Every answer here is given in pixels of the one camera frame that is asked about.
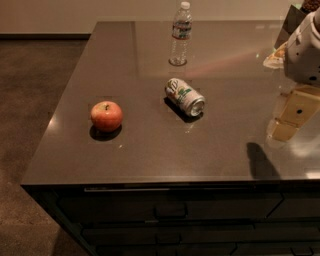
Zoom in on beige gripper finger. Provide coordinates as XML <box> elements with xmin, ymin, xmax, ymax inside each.
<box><xmin>270</xmin><ymin>85</ymin><xmax>320</xmax><ymax>142</ymax></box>

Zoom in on clear plastic water bottle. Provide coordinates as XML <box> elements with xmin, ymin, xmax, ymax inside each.
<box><xmin>169</xmin><ymin>1</ymin><xmax>192</xmax><ymax>66</ymax></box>

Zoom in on white snack bag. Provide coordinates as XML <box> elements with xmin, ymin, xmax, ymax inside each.
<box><xmin>263</xmin><ymin>43</ymin><xmax>287</xmax><ymax>69</ymax></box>

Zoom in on dark cabinet drawers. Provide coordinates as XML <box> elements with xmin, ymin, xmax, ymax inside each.
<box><xmin>25</xmin><ymin>185</ymin><xmax>320</xmax><ymax>256</ymax></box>

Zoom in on silver green 7up can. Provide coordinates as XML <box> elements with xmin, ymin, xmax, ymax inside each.
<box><xmin>165</xmin><ymin>78</ymin><xmax>205</xmax><ymax>117</ymax></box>

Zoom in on dark box with snacks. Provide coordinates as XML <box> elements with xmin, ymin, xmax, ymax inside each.
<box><xmin>274</xmin><ymin>0</ymin><xmax>320</xmax><ymax>49</ymax></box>

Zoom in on red apple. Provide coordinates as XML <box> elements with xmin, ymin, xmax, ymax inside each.
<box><xmin>90</xmin><ymin>101</ymin><xmax>123</xmax><ymax>133</ymax></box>

